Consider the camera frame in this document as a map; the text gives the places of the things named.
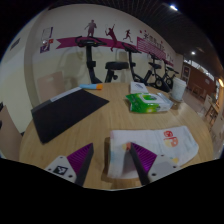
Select white printed towel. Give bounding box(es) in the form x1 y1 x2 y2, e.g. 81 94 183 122
107 125 200 180

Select green wet wipes pack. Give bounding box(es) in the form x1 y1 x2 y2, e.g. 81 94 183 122
125 92 174 114

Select grey wall vent grille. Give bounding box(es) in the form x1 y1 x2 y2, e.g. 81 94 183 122
9 38 21 51

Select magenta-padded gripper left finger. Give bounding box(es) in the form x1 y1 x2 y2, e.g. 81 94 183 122
44 143 95 187

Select wooden tables and chairs group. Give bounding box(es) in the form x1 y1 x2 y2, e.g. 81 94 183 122
199 93 224 151

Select black mouse pad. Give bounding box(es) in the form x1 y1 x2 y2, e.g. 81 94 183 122
30 88 110 145

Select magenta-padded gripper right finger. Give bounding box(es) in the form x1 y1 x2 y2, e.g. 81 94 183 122
129 142 180 186

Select round wooden coaster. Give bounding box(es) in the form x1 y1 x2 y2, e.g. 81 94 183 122
169 96 184 105

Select black exercise bike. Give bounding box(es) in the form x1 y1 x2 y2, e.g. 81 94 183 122
146 51 171 93
121 42 151 84
74 35 130 84
162 59 180 89

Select purple and orange wall poster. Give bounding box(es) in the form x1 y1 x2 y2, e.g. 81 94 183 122
39 38 54 54

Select white purple-framed wall poster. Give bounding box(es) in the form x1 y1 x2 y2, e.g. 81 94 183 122
41 27 54 42

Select small white box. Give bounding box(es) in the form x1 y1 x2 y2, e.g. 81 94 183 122
129 81 149 95

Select blue and orange tube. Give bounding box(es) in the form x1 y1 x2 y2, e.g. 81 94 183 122
78 83 104 91

